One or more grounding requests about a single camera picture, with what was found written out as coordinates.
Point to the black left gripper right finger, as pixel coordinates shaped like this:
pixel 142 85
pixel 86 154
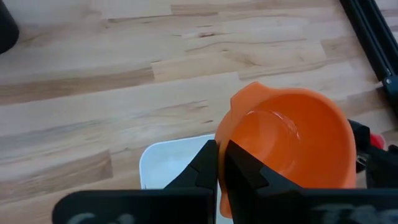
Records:
pixel 245 180

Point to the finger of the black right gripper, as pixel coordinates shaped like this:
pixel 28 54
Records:
pixel 360 140

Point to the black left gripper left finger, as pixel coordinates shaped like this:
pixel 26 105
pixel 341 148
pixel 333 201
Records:
pixel 199 177

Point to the white plastic basket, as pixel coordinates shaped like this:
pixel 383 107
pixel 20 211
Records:
pixel 168 161

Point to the orange measuring cup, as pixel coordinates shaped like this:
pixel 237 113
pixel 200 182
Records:
pixel 295 140

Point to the black aluminium table frame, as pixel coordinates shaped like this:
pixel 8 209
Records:
pixel 370 37

